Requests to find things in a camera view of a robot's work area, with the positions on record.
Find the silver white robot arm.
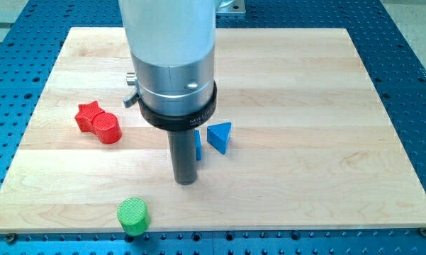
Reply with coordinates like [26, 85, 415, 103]
[118, 0, 217, 132]

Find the light wooden board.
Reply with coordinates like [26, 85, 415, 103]
[0, 28, 426, 234]

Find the blue triangle block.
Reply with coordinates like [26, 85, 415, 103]
[207, 122, 232, 154]

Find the blue block behind rod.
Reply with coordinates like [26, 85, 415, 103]
[195, 130, 202, 161]

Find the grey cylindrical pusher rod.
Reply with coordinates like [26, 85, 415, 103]
[168, 129, 197, 185]

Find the red cylinder block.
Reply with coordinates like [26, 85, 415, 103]
[92, 112, 122, 144]

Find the green cylinder block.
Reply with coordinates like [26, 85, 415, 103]
[117, 198, 151, 236]

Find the red star block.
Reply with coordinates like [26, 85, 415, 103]
[74, 101, 105, 134]

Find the blue perforated table plate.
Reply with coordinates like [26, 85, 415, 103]
[0, 1, 426, 254]

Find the silver metal mounting bracket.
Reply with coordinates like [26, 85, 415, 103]
[215, 0, 246, 17]

